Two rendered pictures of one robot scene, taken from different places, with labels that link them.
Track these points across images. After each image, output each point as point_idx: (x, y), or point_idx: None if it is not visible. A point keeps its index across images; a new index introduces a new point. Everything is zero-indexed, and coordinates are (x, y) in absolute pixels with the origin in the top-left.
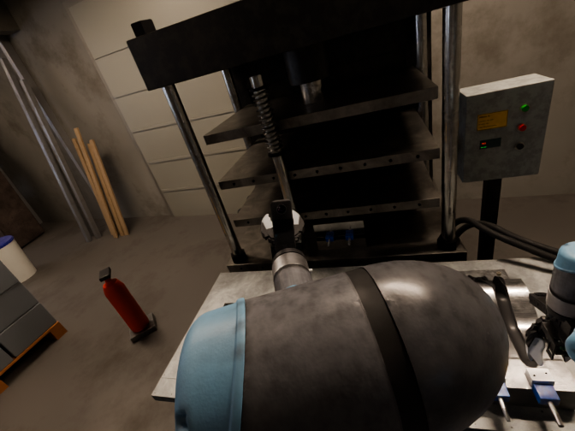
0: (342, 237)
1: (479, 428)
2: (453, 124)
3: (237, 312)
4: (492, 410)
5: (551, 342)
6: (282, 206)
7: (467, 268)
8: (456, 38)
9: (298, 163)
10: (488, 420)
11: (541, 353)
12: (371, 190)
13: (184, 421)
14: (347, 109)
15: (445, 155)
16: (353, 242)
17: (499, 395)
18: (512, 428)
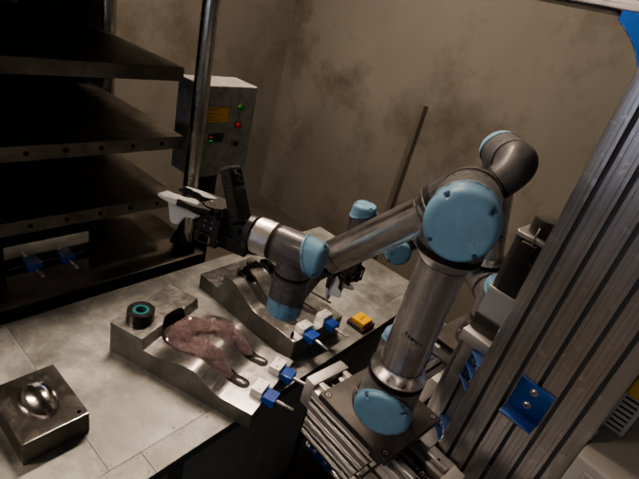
0: (53, 261)
1: (306, 373)
2: (204, 112)
3: (470, 181)
4: (305, 358)
5: (349, 273)
6: (239, 172)
7: (218, 266)
8: (215, 28)
9: None
10: (307, 365)
11: (338, 288)
12: (82, 188)
13: (492, 213)
14: (84, 67)
15: (194, 144)
16: (70, 267)
17: (315, 336)
18: (319, 361)
